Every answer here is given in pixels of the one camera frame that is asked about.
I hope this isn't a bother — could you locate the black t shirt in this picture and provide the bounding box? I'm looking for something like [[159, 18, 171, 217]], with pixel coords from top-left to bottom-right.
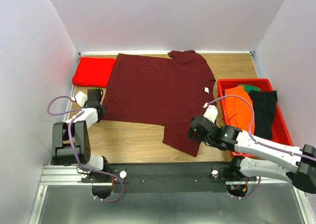
[[248, 90, 278, 140]]

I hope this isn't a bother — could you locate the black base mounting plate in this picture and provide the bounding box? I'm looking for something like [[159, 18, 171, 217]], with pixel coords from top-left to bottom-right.
[[81, 161, 259, 194]]

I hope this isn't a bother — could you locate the aluminium frame rail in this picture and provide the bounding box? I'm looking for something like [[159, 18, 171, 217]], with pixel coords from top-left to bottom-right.
[[39, 165, 81, 186]]

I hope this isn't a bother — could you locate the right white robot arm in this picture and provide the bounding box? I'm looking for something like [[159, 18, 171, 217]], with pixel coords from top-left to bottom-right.
[[188, 116, 316, 194]]

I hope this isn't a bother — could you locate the orange t shirt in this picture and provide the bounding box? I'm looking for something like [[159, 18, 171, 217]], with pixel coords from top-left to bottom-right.
[[224, 86, 253, 131]]

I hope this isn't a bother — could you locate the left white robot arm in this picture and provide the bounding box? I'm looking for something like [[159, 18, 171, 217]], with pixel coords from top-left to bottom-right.
[[47, 88, 114, 183]]

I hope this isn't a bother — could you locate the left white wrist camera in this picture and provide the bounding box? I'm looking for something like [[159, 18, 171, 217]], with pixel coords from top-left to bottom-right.
[[70, 91, 88, 107]]

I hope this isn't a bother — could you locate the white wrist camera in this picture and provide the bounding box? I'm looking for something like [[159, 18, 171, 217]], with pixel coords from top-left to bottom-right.
[[203, 104, 218, 123], [70, 91, 88, 107]]

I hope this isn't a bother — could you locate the maroon t shirt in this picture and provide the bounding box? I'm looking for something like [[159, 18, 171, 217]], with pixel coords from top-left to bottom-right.
[[103, 50, 216, 156]]

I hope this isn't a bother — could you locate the green t shirt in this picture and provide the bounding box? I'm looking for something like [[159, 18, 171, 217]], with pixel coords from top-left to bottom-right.
[[238, 84, 261, 93]]

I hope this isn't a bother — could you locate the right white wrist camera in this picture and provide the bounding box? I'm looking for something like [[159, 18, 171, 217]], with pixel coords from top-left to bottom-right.
[[203, 104, 218, 123]]

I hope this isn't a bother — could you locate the folded red t shirt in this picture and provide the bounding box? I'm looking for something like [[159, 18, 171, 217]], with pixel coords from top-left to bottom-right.
[[72, 57, 116, 88]]

